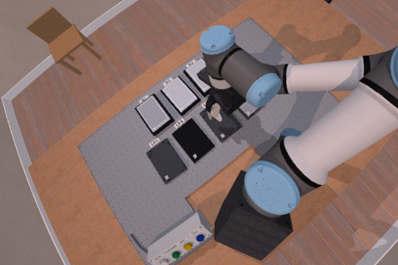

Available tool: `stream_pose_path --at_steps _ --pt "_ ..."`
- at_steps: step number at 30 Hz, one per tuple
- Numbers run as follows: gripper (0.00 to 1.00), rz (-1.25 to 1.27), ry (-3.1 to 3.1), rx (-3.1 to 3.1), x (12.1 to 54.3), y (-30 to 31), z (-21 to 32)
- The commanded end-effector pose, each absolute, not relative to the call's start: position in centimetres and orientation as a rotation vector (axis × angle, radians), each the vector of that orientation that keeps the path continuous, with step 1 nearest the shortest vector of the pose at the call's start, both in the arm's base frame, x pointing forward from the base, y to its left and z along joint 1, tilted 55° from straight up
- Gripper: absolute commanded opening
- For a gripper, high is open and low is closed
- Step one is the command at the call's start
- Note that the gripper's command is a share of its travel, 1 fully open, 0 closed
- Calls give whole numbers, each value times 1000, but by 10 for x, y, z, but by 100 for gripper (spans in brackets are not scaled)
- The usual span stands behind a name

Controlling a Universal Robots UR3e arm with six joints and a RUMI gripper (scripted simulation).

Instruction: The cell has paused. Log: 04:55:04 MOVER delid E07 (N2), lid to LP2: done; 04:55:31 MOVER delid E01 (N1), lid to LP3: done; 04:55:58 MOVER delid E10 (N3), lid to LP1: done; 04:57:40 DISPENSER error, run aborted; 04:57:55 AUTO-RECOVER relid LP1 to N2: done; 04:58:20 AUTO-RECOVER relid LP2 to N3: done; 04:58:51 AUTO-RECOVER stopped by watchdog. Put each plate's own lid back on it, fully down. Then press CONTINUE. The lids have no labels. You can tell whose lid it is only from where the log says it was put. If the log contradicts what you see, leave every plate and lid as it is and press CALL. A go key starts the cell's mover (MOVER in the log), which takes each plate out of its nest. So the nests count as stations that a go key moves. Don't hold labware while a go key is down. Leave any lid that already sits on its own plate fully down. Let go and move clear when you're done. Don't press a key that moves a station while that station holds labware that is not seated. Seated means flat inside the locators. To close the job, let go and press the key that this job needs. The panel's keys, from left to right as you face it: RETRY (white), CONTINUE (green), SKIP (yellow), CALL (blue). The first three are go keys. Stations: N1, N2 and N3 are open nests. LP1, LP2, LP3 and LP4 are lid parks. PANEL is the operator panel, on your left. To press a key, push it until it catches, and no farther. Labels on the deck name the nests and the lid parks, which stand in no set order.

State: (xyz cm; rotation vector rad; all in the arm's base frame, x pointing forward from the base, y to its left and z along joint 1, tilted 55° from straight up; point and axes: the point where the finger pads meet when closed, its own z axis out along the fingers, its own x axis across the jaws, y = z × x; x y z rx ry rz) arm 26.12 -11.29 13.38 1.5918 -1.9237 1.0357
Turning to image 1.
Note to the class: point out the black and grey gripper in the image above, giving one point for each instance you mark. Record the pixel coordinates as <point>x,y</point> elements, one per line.
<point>227,98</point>

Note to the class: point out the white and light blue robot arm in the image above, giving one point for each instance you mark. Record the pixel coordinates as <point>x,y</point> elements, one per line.
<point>299,162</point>

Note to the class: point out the white button panel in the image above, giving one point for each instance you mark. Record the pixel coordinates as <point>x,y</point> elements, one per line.
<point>179,240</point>

